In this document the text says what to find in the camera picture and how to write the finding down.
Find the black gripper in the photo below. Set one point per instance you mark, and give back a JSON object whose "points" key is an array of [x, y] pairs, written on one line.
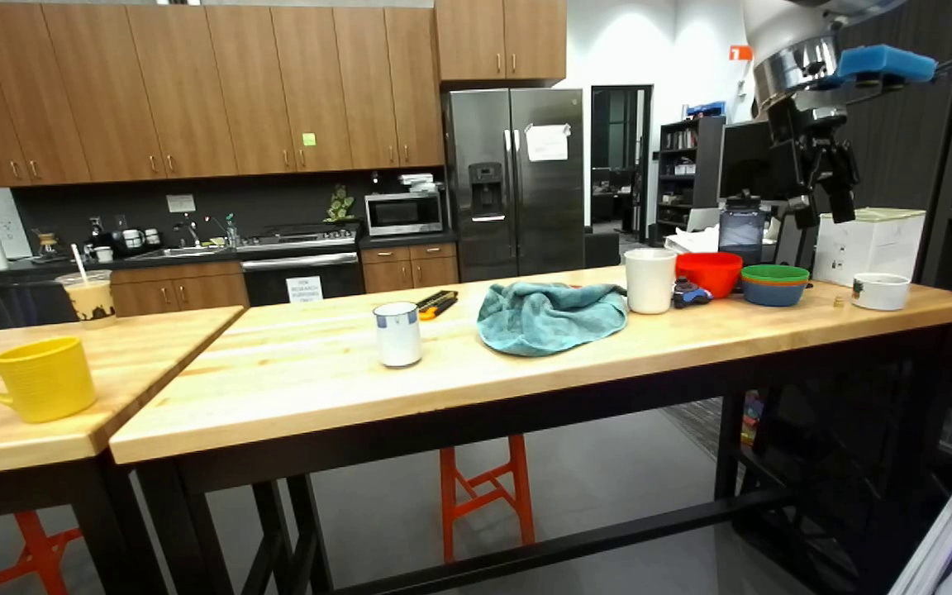
{"points": [[825, 167]]}

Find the blue towel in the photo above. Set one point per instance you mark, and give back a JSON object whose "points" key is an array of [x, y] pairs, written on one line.
{"points": [[539, 317]]}

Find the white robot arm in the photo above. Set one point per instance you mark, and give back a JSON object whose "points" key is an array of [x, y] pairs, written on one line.
{"points": [[800, 89]]}

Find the white cardboard box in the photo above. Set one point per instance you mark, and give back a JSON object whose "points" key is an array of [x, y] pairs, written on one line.
{"points": [[874, 243]]}

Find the green bowl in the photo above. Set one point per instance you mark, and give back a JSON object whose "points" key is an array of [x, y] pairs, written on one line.
{"points": [[775, 275]]}

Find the red bowl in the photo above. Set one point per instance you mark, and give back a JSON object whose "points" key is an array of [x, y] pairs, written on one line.
{"points": [[717, 272]]}

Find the blue bowl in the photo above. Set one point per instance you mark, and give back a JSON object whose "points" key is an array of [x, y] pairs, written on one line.
{"points": [[775, 295]]}

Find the white bowl with contents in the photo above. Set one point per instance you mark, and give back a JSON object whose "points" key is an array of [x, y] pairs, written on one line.
{"points": [[880, 292]]}

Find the dark blue small object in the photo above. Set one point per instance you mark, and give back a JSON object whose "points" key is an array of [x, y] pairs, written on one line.
{"points": [[690, 295]]}

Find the white cup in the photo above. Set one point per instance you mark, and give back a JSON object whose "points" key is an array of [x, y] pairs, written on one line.
{"points": [[650, 277]]}

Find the stainless steel refrigerator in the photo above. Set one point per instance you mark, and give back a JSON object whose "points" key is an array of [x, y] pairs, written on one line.
{"points": [[517, 180]]}

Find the black yellow utility knife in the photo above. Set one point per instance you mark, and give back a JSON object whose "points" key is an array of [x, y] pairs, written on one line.
{"points": [[439, 305]]}

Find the silver microwave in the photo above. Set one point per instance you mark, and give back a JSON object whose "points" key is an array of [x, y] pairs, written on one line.
{"points": [[405, 211]]}

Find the orange stool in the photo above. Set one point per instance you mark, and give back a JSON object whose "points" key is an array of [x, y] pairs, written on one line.
{"points": [[469, 494]]}

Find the black oven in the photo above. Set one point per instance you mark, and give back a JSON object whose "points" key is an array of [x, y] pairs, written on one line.
{"points": [[302, 275]]}

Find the wooden upper cabinets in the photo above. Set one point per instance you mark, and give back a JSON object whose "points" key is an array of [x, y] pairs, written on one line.
{"points": [[121, 94]]}

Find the yellow mug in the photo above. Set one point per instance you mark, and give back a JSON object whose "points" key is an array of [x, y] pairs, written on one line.
{"points": [[49, 379]]}

